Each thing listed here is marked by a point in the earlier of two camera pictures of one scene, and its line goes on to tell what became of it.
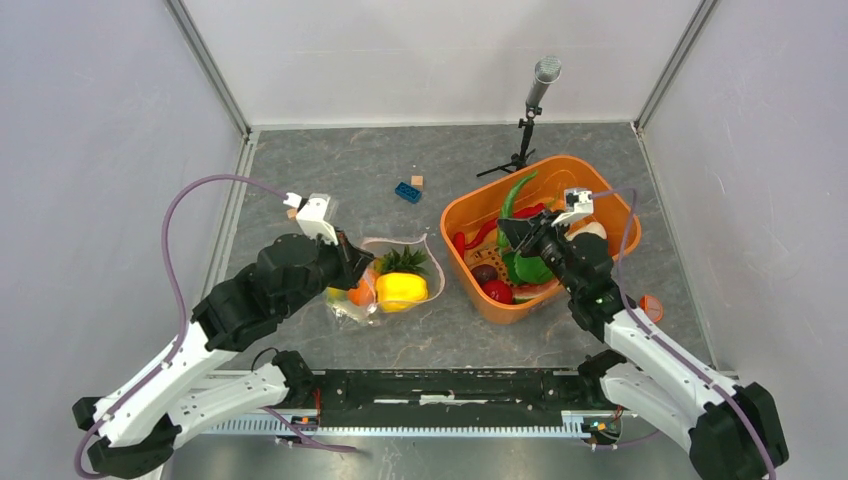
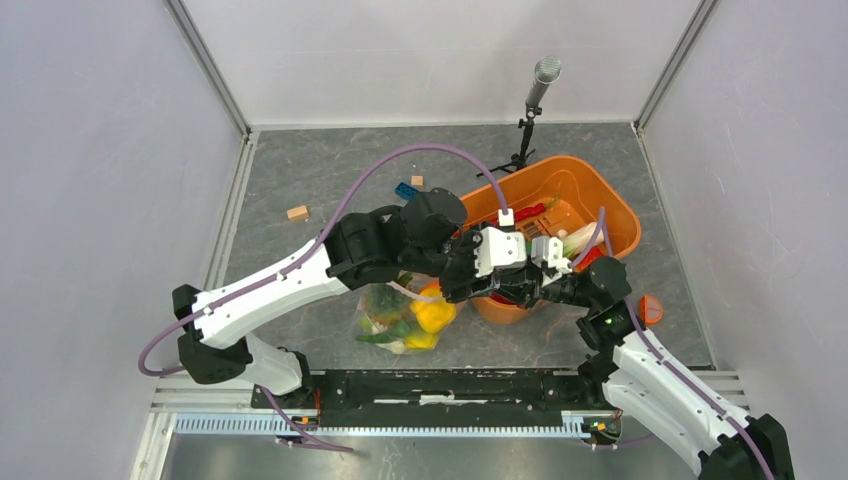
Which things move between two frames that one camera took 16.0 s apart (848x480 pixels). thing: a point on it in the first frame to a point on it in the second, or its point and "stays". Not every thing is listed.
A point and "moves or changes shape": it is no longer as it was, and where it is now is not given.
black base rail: [450, 397] stays
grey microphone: [547, 70] stays
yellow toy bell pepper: [398, 292] to [432, 309]
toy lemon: [336, 294] to [422, 341]
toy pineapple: [404, 270] moves or changes shape
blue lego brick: [408, 192] stays
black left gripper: [354, 262] to [468, 286]
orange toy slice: [652, 307] stays
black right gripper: [525, 235] to [523, 288]
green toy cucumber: [508, 205] to [378, 338]
